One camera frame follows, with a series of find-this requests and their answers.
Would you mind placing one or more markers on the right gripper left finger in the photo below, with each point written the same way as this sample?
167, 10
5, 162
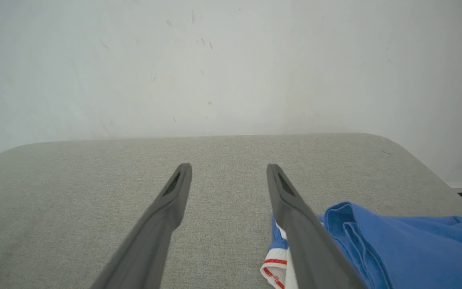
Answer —
155, 241

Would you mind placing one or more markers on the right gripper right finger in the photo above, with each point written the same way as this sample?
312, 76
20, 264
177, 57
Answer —
307, 249

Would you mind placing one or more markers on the blue shirt white red trim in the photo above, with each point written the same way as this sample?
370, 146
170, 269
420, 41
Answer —
395, 249

